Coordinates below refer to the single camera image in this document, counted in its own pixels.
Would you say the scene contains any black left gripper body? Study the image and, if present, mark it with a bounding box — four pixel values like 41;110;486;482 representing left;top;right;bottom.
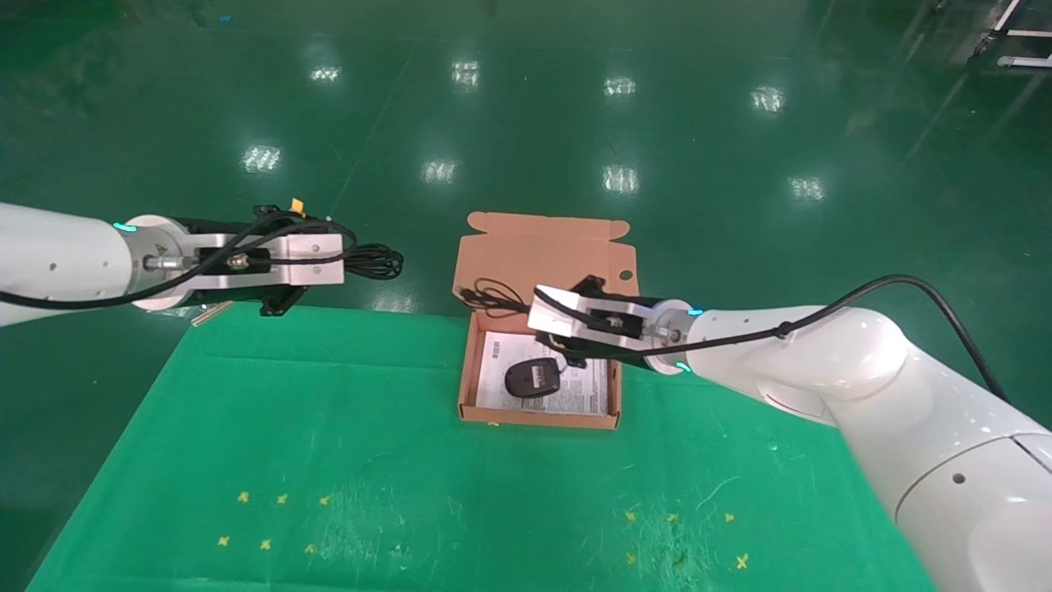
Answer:
168;216;284;241

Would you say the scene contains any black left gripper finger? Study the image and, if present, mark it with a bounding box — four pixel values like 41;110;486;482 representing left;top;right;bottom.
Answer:
260;284;309;318
253;201;311;229

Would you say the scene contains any black corded computer mouse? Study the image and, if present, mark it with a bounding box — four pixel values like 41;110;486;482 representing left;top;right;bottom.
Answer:
459;278;576;402

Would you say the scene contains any black data cable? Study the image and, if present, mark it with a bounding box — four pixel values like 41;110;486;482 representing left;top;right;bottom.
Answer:
333;243;405;282

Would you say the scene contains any open brown cardboard box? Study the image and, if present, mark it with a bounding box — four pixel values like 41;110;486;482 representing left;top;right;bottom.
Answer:
452;212;639;431

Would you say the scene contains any white printed instruction sheet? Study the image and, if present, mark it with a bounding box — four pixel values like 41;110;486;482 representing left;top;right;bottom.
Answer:
475;331;610;414

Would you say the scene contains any green table mat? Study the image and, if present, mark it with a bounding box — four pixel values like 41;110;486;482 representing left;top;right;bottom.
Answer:
25;300;942;592

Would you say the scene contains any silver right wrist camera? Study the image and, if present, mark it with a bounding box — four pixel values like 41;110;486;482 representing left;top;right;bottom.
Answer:
526;284;653;361

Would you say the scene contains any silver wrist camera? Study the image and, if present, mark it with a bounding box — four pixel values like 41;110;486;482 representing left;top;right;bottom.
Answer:
193;233;345;289
526;284;653;361

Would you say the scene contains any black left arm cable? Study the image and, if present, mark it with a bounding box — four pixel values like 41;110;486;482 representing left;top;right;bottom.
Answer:
0;209;356;310

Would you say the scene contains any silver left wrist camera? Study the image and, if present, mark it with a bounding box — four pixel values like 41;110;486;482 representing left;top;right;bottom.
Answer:
193;233;345;289

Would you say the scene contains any white metal frame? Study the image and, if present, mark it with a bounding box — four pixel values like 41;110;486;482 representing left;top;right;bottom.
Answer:
972;0;1052;71

